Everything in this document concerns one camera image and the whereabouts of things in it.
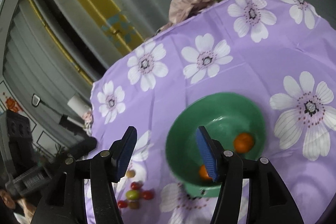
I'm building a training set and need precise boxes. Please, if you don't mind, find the yellow patterned curtain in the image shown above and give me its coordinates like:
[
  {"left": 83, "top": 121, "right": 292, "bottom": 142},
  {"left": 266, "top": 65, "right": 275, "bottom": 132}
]
[{"left": 77, "top": 0, "right": 143, "bottom": 56}]

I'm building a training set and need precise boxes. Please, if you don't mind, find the purple floral tablecloth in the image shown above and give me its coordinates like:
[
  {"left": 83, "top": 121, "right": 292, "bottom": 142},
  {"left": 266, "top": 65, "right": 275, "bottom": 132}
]
[{"left": 91, "top": 0, "right": 335, "bottom": 223}]

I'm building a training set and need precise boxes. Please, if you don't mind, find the small tan longan fruit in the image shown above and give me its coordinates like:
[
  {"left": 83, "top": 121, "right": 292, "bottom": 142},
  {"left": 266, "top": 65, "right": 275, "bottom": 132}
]
[
  {"left": 128, "top": 201, "right": 140, "bottom": 210},
  {"left": 126, "top": 169, "right": 136, "bottom": 178}
]

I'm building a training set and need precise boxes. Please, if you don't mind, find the red cherry tomato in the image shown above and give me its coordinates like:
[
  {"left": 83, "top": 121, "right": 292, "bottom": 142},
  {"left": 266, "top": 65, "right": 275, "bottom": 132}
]
[
  {"left": 141, "top": 190, "right": 154, "bottom": 200},
  {"left": 130, "top": 181, "right": 142, "bottom": 190},
  {"left": 117, "top": 200, "right": 128, "bottom": 209}
]

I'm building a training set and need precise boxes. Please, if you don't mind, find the white paper roll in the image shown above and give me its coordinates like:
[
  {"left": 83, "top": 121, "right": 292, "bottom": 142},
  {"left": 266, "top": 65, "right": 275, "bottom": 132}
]
[{"left": 67, "top": 94, "right": 91, "bottom": 118}]

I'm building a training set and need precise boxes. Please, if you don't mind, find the pink crumpled cloth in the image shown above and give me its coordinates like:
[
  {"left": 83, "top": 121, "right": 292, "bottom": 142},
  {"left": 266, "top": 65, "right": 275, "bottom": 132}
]
[{"left": 155, "top": 0, "right": 217, "bottom": 35}]

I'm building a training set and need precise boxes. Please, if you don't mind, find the black tripod stand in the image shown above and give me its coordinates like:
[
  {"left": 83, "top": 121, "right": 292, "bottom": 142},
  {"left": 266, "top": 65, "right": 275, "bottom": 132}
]
[{"left": 31, "top": 93, "right": 89, "bottom": 139}]

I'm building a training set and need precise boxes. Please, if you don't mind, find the green plastic bowl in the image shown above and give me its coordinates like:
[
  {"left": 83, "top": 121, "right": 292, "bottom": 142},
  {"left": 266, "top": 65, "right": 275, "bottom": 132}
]
[{"left": 165, "top": 91, "right": 267, "bottom": 198}]

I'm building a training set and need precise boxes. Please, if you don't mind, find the large orange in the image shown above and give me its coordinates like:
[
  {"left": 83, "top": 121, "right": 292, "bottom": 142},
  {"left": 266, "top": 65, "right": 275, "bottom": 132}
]
[{"left": 233, "top": 132, "right": 255, "bottom": 154}]

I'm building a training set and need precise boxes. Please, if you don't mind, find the small orange tangerine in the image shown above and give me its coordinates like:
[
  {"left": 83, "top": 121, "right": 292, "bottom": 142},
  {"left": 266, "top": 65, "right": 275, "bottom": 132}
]
[{"left": 198, "top": 164, "right": 213, "bottom": 181}]

